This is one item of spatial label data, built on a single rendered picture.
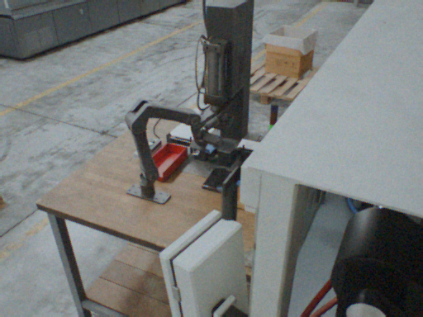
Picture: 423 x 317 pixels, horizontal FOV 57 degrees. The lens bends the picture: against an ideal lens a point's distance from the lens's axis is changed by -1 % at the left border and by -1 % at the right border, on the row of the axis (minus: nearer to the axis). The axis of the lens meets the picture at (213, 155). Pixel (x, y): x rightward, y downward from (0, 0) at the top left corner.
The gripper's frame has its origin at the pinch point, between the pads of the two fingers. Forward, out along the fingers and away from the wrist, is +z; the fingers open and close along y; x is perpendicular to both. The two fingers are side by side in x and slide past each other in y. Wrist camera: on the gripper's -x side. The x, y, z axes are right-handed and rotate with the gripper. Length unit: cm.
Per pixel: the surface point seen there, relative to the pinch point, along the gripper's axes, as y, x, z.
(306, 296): -53, -64, -31
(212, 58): 27.3, 1.8, -34.2
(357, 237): -53, -66, -99
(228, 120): 15.8, -7.6, -6.3
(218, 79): 23.2, -1.6, -25.6
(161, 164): -11.0, 19.6, 8.9
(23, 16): 215, 416, 206
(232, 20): 42, -2, -44
